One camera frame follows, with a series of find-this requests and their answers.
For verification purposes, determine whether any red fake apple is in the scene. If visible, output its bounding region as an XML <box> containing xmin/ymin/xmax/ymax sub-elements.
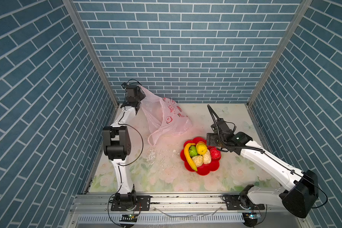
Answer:
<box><xmin>210</xmin><ymin>147</ymin><xmax>221</xmax><ymax>160</ymax></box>

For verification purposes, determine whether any yellow fake lemon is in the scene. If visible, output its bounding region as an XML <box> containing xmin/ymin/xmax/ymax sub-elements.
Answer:
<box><xmin>195</xmin><ymin>142</ymin><xmax>208</xmax><ymax>155</ymax></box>

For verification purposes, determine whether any green fake fruit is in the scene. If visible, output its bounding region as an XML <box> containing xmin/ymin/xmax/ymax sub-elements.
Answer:
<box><xmin>189</xmin><ymin>145</ymin><xmax>199</xmax><ymax>158</ymax></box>

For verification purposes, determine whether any yellow fake banana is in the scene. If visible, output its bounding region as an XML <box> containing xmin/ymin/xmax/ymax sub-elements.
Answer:
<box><xmin>184</xmin><ymin>143</ymin><xmax>198</xmax><ymax>172</ymax></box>

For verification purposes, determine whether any pink plastic bag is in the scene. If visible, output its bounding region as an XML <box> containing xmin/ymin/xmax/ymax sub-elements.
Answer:
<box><xmin>140</xmin><ymin>86</ymin><xmax>193</xmax><ymax>146</ymax></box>

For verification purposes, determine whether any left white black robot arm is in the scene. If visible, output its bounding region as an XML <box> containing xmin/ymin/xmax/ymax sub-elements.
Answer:
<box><xmin>102</xmin><ymin>83</ymin><xmax>145</xmax><ymax>211</ymax></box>

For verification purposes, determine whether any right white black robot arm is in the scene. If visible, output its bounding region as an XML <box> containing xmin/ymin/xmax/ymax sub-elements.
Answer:
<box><xmin>207</xmin><ymin>132</ymin><xmax>320</xmax><ymax>219</ymax></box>

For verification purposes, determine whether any red flower-shaped bowl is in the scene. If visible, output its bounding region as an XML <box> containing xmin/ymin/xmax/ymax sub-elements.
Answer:
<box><xmin>180</xmin><ymin>137</ymin><xmax>221</xmax><ymax>176</ymax></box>

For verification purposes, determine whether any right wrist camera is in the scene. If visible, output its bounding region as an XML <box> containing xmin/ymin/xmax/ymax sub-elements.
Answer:
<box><xmin>211</xmin><ymin>119</ymin><xmax>236</xmax><ymax>134</ymax></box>

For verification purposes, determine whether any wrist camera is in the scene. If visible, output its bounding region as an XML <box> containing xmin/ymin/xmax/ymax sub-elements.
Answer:
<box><xmin>121</xmin><ymin>82</ymin><xmax>130</xmax><ymax>90</ymax></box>
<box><xmin>211</xmin><ymin>119</ymin><xmax>236</xmax><ymax>134</ymax></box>

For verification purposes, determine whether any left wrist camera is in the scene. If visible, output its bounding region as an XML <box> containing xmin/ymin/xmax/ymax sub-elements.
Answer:
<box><xmin>121</xmin><ymin>82</ymin><xmax>130</xmax><ymax>90</ymax></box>

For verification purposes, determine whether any white cable duct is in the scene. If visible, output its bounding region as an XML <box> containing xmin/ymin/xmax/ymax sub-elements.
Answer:
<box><xmin>78</xmin><ymin>213</ymin><xmax>245</xmax><ymax>225</ymax></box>

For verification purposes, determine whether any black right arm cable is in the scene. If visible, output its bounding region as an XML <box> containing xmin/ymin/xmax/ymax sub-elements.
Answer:
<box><xmin>207</xmin><ymin>104</ymin><xmax>329</xmax><ymax>209</ymax></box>

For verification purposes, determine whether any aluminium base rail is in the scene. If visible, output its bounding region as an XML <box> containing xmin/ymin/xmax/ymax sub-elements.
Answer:
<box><xmin>64</xmin><ymin>192</ymin><xmax>314</xmax><ymax>228</ymax></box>

